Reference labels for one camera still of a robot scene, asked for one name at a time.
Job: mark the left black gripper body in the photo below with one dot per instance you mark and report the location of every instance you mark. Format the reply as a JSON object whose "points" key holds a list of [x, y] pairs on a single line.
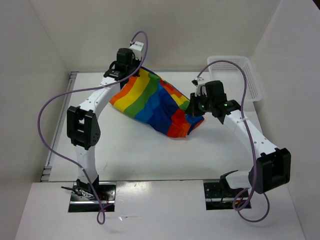
{"points": [[135, 64]]}

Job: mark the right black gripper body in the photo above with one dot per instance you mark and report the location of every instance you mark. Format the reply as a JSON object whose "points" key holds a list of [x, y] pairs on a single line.
{"points": [[201, 104]]}

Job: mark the rainbow striped shorts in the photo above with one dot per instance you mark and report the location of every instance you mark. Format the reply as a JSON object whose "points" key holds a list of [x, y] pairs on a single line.
{"points": [[150, 99]]}

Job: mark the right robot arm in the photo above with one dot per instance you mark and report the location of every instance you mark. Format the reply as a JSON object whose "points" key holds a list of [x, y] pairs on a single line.
{"points": [[272, 164]]}

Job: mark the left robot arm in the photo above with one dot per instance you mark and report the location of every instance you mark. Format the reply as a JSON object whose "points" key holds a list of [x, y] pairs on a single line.
{"points": [[82, 121]]}

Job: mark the white plastic basket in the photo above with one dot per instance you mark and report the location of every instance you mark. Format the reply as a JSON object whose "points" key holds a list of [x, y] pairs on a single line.
{"points": [[231, 72]]}

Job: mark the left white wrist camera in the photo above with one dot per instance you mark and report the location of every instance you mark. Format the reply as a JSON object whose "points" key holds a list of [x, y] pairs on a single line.
{"points": [[137, 48]]}

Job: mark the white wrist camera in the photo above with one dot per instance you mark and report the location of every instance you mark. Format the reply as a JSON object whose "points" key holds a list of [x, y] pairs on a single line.
{"points": [[199, 83], [137, 48]]}

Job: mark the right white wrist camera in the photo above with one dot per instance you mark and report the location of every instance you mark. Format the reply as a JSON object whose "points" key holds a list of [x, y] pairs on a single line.
{"points": [[199, 83]]}

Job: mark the aluminium table edge rail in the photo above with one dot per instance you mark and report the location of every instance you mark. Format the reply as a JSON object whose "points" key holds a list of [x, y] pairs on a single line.
{"points": [[47, 169]]}

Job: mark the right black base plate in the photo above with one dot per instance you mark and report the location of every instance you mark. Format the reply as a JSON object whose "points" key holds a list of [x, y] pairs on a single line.
{"points": [[216, 198]]}

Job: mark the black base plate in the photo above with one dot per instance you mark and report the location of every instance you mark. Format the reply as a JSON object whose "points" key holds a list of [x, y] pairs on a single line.
{"points": [[216, 198], [81, 204]]}

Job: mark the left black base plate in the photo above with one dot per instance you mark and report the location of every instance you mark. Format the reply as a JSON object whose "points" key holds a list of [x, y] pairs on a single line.
{"points": [[81, 204]]}

